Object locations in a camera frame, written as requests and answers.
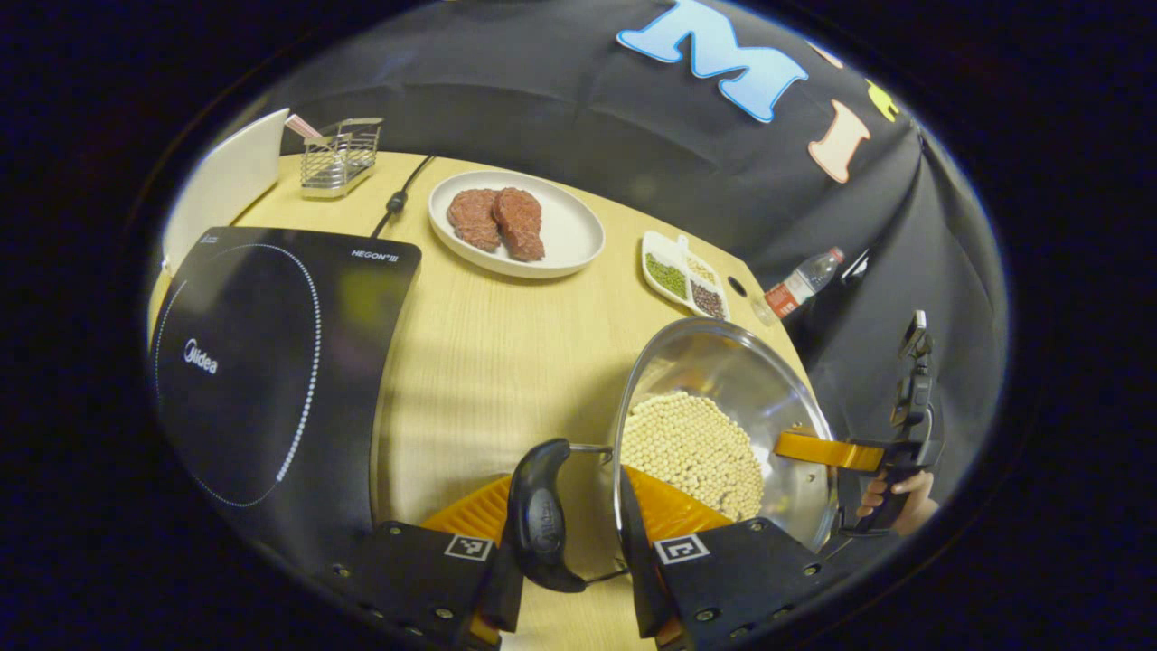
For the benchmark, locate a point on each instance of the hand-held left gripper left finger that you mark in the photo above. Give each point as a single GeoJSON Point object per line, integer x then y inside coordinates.
{"type": "Point", "coordinates": [411, 579]}

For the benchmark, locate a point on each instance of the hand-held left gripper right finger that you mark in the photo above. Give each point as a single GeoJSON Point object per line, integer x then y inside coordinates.
{"type": "Point", "coordinates": [646, 588]}

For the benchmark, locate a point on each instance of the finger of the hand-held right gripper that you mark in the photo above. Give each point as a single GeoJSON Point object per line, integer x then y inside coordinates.
{"type": "Point", "coordinates": [827, 450]}

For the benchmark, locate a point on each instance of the stainless steel pot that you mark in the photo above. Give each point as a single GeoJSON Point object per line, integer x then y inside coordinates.
{"type": "Point", "coordinates": [723, 380]}

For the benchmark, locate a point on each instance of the black induction cooktop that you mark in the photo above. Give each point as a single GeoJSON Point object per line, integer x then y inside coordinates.
{"type": "Point", "coordinates": [271, 380]}

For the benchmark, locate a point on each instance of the pile of soybeans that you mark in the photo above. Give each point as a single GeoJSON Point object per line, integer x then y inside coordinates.
{"type": "Point", "coordinates": [687, 452]}

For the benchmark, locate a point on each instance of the plastic bottle red label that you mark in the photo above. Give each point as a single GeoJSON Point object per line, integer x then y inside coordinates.
{"type": "Point", "coordinates": [795, 287]}

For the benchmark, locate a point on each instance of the black table grommet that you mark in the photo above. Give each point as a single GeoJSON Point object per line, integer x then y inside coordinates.
{"type": "Point", "coordinates": [737, 287]}

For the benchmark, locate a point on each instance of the white divided bean dish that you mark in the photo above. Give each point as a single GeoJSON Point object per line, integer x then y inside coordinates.
{"type": "Point", "coordinates": [682, 276]}

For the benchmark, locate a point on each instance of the white round plate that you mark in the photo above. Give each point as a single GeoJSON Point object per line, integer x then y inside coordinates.
{"type": "Point", "coordinates": [569, 226]}

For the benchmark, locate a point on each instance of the raw meat piece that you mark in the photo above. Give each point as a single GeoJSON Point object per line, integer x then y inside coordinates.
{"type": "Point", "coordinates": [520, 224]}
{"type": "Point", "coordinates": [473, 219]}

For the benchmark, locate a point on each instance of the white toaster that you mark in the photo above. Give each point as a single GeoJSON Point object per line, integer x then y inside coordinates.
{"type": "Point", "coordinates": [226, 181]}

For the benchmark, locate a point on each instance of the black backdrop cloth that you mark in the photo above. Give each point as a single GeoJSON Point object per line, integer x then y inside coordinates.
{"type": "Point", "coordinates": [542, 108]}

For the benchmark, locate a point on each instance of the pink utensil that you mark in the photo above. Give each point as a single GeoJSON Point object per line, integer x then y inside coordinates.
{"type": "Point", "coordinates": [303, 127]}

